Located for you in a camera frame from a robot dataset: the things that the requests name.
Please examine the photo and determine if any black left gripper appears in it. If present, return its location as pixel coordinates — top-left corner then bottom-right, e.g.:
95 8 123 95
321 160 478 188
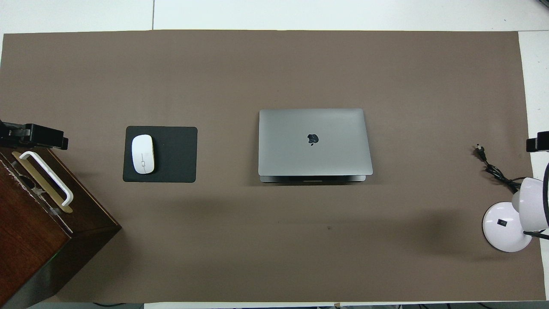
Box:
0 121 69 151

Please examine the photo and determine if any grey laptop with apple logo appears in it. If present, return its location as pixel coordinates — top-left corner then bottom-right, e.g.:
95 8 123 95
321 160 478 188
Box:
258 108 374 184

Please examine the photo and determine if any white desk lamp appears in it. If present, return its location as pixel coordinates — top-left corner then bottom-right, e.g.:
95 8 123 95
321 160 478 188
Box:
483 177 549 253

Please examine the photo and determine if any white computer mouse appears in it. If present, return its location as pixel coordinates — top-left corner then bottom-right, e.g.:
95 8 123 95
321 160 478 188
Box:
131 134 155 175

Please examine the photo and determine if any dark wooden box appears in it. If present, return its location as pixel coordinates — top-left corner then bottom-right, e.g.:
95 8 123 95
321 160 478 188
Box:
0 145 122 309

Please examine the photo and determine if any black mouse pad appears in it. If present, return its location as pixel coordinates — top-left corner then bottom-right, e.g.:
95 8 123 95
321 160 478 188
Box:
123 126 198 183

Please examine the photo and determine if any large brown table mat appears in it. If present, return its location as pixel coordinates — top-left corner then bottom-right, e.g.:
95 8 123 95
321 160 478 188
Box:
0 30 546 303

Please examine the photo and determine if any white box handle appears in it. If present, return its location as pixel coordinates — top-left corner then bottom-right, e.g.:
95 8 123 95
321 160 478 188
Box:
19 151 74 207

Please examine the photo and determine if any brass handle plate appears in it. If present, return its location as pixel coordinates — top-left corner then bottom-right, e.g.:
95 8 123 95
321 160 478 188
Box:
12 151 73 214

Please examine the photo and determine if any black lamp power cable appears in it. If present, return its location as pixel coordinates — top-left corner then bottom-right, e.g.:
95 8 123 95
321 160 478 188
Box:
475 144 522 194

